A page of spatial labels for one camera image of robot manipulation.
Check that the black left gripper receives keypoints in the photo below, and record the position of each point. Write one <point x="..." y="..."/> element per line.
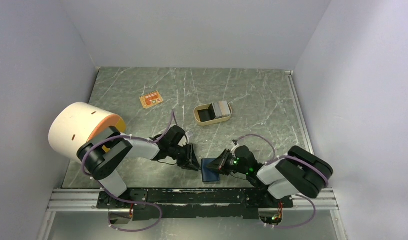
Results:
<point x="192" y="162"/>

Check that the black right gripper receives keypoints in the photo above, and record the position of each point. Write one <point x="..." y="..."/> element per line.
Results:
<point x="220" y="164"/>

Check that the blue leather card holder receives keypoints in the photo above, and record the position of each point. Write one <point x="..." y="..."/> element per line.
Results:
<point x="207" y="175"/>

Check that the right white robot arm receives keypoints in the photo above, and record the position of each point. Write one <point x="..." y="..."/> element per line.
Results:
<point x="297" y="172"/>

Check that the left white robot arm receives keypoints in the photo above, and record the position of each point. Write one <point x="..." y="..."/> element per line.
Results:
<point x="101" y="155"/>

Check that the beige oval card tray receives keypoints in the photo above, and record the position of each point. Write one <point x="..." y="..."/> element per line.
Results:
<point x="202" y="118"/>

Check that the stack of cards in tray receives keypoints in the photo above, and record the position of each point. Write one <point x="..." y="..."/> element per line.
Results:
<point x="221" y="109"/>

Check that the large white cylinder roll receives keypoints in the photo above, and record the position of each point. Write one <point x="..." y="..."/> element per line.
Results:
<point x="77" y="124"/>

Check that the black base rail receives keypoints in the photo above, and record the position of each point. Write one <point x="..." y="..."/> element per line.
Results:
<point x="140" y="204"/>

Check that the aluminium frame rail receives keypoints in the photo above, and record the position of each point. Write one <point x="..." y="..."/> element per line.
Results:
<point x="72" y="214"/>

